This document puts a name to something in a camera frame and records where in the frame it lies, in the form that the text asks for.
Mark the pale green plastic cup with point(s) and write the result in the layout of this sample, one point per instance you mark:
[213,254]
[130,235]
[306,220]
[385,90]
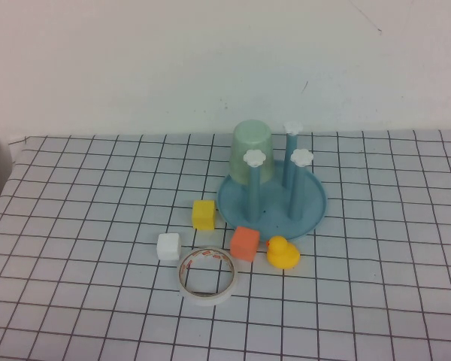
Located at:
[248,150]

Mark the blue cup stand white caps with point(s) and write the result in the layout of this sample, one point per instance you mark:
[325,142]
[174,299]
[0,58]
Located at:
[278,210]

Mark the yellow foam cube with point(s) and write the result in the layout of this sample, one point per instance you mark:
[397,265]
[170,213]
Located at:
[203,216]

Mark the orange foam cube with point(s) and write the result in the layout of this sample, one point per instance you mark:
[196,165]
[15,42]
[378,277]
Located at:
[244,244]

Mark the white foam cube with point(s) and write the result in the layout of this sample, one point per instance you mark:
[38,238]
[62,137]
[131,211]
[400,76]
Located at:
[169,247]

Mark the yellow rubber duck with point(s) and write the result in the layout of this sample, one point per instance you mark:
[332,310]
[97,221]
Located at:
[283,257]

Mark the white tape roll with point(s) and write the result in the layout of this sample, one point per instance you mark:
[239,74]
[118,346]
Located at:
[204,299]

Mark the white black checkered tablecloth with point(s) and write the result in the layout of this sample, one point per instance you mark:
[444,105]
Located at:
[79,225]

